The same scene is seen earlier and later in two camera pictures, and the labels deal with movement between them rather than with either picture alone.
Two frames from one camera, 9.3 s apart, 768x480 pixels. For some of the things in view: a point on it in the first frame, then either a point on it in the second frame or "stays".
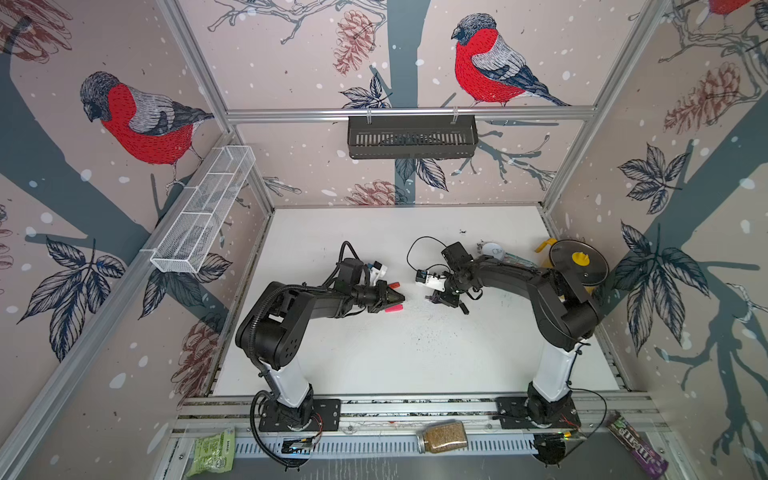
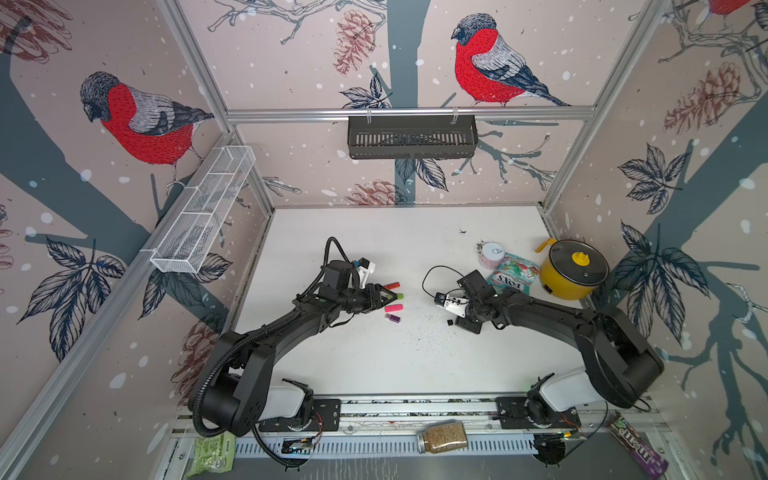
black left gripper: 381,297 stays
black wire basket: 412,137 stays
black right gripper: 451,301 -> 471,326
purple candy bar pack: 644,457 stays
